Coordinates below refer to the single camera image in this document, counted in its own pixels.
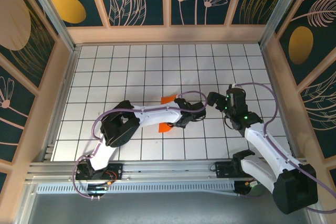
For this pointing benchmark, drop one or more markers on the aluminium frame post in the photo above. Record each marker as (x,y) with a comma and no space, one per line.
(279,11)
(51,11)

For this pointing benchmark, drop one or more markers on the black electronics module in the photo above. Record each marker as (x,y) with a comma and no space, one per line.
(97,191)
(244,188)

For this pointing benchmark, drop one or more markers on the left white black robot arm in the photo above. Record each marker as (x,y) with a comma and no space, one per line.
(157,116)

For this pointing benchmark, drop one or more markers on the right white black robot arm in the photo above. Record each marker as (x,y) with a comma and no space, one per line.
(262,145)

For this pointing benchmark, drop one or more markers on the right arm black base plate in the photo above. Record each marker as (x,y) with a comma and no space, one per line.
(223,170)

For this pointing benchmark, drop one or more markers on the grey metal shelf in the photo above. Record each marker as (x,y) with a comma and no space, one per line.
(168,211)

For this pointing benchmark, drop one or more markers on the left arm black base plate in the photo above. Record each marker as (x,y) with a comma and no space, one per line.
(116,170)

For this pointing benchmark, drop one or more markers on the aluminium mounting rail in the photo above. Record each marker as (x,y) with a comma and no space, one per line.
(170,170)

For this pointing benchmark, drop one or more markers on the aluminium side rail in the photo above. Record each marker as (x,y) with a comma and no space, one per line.
(61,103)

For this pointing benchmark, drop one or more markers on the orange paper sheet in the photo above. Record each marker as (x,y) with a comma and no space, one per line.
(164,128)

